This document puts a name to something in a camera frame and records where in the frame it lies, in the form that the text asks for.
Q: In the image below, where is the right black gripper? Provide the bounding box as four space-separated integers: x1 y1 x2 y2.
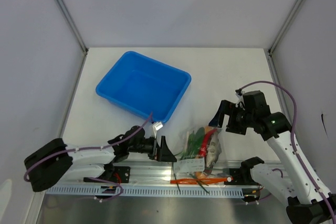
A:
208 100 255 135

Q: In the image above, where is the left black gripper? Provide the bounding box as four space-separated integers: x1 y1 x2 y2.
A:
128 135 176 162

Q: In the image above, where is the grey toy fish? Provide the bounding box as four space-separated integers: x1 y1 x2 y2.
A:
205 129 222 168

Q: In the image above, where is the clear zip top bag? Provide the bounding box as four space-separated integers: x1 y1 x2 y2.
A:
170 126 233 193

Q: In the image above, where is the dark green cucumber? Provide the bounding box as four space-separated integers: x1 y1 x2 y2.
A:
187 127 205 158

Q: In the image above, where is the red chili pepper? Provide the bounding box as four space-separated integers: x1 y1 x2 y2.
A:
198 129 217 157

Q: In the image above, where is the orange purple sweet potato slice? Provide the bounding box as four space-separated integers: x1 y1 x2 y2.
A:
195 126 213 179

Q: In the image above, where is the blue plastic bin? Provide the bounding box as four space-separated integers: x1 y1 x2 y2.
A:
96 51 192 123

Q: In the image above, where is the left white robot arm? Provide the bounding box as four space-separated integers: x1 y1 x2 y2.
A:
24 126 177 192

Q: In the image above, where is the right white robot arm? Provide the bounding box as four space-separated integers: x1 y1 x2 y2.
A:
209 90 335 223

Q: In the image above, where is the aluminium rail frame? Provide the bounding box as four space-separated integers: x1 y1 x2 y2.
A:
35 158 297 185

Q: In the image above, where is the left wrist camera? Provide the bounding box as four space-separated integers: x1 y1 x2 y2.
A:
152 121 163 138

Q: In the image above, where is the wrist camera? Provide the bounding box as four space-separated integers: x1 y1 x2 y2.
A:
152 121 163 138
235 89 245 109

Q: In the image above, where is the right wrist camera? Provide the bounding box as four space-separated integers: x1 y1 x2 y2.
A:
235 89 245 109

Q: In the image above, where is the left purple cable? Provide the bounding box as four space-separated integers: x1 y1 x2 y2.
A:
23 112 153 182

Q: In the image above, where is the purple cable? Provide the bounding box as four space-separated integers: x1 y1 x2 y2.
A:
23 112 153 182
235 80 336 222

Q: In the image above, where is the slotted cable duct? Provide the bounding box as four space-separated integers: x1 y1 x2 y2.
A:
46 184 244 199

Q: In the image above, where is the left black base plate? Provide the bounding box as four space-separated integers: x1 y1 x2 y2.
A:
96 164 131 184

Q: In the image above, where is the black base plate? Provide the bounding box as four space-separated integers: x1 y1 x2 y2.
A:
96 164 131 184
225 168 259 186

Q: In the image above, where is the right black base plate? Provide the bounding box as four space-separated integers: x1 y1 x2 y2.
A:
225 168 259 186

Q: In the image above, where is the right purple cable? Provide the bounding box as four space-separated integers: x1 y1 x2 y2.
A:
235 80 336 222

